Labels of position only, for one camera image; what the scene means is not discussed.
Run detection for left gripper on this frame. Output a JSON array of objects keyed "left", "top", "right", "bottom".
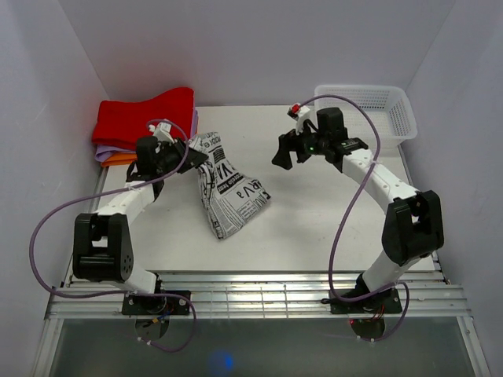
[{"left": 156, "top": 137, "right": 207, "bottom": 176}]

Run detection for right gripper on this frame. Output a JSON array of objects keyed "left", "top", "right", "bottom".
[{"left": 270, "top": 119, "right": 327, "bottom": 171}]

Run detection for newspaper print trousers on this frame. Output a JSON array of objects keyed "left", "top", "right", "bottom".
[{"left": 189, "top": 132, "right": 271, "bottom": 240}]

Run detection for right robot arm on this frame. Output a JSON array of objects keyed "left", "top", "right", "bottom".
[{"left": 272, "top": 104, "right": 444, "bottom": 312}]

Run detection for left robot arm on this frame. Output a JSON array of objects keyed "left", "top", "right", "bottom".
[{"left": 72, "top": 136, "right": 208, "bottom": 314}]

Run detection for orange folded trousers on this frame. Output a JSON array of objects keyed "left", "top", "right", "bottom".
[{"left": 101, "top": 152, "right": 137, "bottom": 167}]

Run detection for red folded trousers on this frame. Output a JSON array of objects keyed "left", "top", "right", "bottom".
[{"left": 91, "top": 87, "right": 195, "bottom": 150}]

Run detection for lilac folded trousers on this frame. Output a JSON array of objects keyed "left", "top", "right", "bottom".
[{"left": 94, "top": 110, "right": 199, "bottom": 163}]

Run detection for white perforated plastic basket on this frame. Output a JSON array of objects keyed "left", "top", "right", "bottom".
[{"left": 314, "top": 84, "right": 417, "bottom": 149}]

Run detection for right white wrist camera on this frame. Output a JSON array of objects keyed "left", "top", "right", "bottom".
[{"left": 287, "top": 103, "right": 311, "bottom": 134}]

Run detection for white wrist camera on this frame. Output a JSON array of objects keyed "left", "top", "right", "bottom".
[
  {"left": 148, "top": 122, "right": 174, "bottom": 144},
  {"left": 287, "top": 103, "right": 311, "bottom": 134}
]

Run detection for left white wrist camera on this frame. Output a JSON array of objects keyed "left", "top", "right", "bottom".
[{"left": 148, "top": 122, "right": 174, "bottom": 144}]

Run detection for aluminium frame rails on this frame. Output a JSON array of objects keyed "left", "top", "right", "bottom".
[{"left": 45, "top": 231, "right": 472, "bottom": 321}]

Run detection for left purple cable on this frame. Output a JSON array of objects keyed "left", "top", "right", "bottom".
[{"left": 28, "top": 119, "right": 197, "bottom": 353}]

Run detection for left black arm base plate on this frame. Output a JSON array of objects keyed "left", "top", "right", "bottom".
[{"left": 121, "top": 296, "right": 190, "bottom": 316}]

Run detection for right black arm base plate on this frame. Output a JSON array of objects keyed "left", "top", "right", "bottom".
[{"left": 325, "top": 288, "right": 402, "bottom": 314}]

